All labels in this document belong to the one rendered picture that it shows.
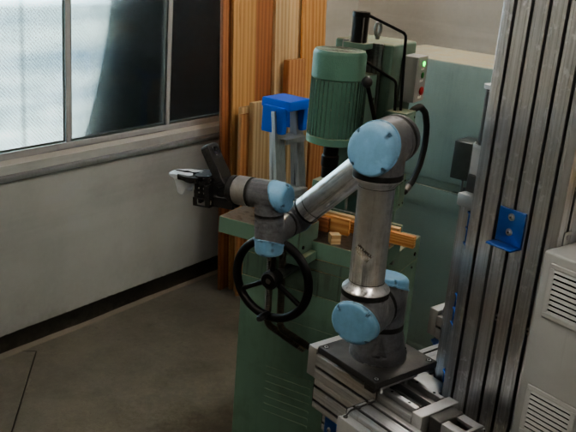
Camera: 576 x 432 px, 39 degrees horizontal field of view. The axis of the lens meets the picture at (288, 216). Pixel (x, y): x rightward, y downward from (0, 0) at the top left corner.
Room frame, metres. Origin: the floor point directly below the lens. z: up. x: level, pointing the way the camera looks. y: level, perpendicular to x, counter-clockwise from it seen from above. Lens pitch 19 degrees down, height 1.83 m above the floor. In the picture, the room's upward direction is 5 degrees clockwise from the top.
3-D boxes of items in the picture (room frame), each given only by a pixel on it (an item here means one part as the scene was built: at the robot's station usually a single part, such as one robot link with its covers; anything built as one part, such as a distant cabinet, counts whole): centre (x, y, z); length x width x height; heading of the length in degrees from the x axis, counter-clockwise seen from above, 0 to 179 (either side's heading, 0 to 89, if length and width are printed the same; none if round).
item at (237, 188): (1.97, 0.12, 1.22); 0.08 x 0.05 x 0.08; 151
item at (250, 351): (2.78, -0.18, 0.36); 0.58 x 0.45 x 0.71; 152
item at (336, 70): (2.68, -0.13, 1.35); 0.18 x 0.18 x 0.31
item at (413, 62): (2.89, -0.40, 1.40); 0.10 x 0.06 x 0.16; 152
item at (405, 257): (2.78, -0.18, 0.76); 0.57 x 0.45 x 0.09; 152
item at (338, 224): (2.64, -0.11, 0.93); 0.22 x 0.01 x 0.06; 62
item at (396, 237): (2.67, -0.15, 0.92); 0.62 x 0.02 x 0.04; 62
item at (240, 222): (2.59, -0.05, 0.87); 0.61 x 0.30 x 0.06; 62
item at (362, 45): (2.80, -0.19, 1.54); 0.08 x 0.08 x 0.17; 62
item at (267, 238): (1.95, 0.04, 1.12); 0.11 x 0.08 x 0.11; 152
